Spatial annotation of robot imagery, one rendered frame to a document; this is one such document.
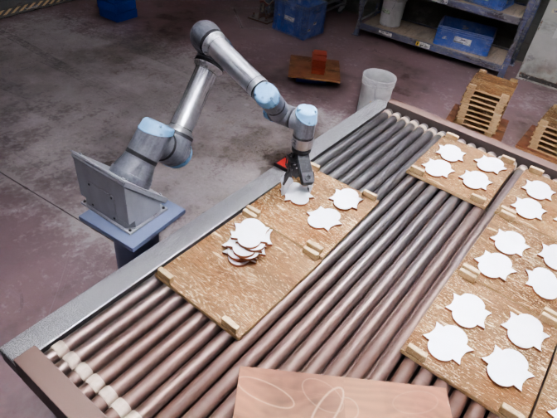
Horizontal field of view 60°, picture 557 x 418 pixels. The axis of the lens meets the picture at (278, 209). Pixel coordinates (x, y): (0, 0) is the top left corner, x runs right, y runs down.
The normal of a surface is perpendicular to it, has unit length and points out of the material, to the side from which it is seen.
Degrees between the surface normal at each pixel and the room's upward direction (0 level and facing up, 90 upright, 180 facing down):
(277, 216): 0
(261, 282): 0
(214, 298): 0
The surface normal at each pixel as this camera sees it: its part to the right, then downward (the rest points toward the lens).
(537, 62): -0.56, 0.49
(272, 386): 0.10, -0.76
